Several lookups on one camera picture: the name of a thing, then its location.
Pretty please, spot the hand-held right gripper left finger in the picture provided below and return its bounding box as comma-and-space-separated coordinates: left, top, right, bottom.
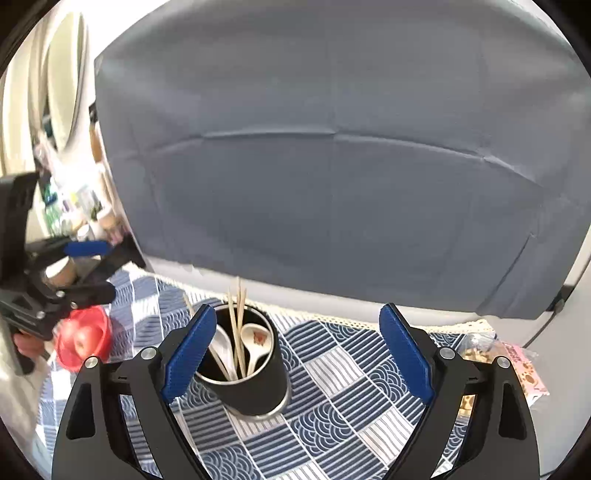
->
52, 303, 218, 480

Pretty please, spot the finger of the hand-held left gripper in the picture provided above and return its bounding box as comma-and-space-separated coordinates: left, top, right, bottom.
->
25, 237, 114, 278
32, 281, 117, 324

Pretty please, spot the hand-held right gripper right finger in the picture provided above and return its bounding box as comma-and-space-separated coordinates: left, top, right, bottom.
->
379, 303, 541, 480

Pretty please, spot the plain white ceramic spoon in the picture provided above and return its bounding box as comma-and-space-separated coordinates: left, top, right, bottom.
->
210, 323, 238, 381

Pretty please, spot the white spoon with brown print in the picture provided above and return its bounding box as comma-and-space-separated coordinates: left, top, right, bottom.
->
240, 323, 273, 377

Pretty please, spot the black cylindrical utensil holder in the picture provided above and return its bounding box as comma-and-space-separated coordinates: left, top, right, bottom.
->
191, 302, 291, 418

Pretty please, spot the person's left hand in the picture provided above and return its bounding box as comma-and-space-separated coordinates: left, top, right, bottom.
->
13, 332, 51, 365

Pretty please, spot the red plastic bowl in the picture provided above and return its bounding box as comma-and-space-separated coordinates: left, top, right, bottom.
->
55, 305, 113, 374

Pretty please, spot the beige ceramic cup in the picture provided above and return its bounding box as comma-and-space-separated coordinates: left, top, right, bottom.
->
44, 256, 77, 289

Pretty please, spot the dark side shelf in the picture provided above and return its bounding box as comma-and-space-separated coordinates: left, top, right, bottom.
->
74, 235, 146, 282

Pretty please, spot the cluster of toiletry bottles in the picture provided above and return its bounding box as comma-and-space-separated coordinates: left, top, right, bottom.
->
34, 138, 125, 241

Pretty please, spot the red apple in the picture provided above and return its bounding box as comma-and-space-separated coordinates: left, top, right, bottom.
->
60, 320, 100, 358

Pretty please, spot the clear plastic cookie box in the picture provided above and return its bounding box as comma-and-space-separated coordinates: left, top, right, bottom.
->
457, 332, 550, 416

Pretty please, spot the blue white patterned tablecloth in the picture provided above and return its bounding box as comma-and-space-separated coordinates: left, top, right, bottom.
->
37, 268, 509, 480

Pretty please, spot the cream curtain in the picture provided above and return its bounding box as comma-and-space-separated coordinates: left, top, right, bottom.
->
0, 28, 51, 176

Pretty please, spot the grey fabric cover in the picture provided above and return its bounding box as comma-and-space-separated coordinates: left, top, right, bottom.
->
93, 0, 591, 321

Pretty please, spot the white cable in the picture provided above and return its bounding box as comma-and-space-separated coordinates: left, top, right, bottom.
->
526, 309, 559, 347

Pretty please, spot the oval wall mirror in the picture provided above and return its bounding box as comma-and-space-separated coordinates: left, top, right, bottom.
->
44, 11, 90, 153

